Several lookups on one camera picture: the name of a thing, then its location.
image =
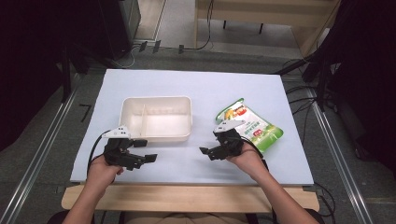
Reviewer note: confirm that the dark curtain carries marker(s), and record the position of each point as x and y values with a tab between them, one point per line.
367	62
28	62

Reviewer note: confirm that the black cabinet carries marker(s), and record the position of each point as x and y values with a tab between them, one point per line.
120	28

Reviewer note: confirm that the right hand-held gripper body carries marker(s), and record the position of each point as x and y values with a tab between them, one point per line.
230	144

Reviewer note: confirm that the green and white snack packet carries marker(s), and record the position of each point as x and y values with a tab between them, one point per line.
260	127

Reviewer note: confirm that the person's lap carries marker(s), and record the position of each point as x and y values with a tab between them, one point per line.
186	219

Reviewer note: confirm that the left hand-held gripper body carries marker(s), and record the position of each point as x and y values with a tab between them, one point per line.
120	154

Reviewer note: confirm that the white divided plastic container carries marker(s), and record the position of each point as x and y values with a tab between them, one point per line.
162	123

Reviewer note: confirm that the black plug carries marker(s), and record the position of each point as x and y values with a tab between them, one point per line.
143	46
181	48

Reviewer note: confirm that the aluminium floor rail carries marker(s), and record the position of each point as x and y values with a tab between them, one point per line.
40	152
340	161

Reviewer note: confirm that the wooden table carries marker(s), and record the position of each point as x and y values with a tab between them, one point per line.
186	199

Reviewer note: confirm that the person's left hand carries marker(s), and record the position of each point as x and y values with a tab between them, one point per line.
101	175

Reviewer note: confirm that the person's right hand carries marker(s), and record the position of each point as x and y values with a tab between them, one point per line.
250	161

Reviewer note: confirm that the light wooden bench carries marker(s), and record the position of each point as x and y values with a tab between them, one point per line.
249	9

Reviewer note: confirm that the pale blue table mat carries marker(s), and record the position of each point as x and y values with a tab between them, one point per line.
202	85

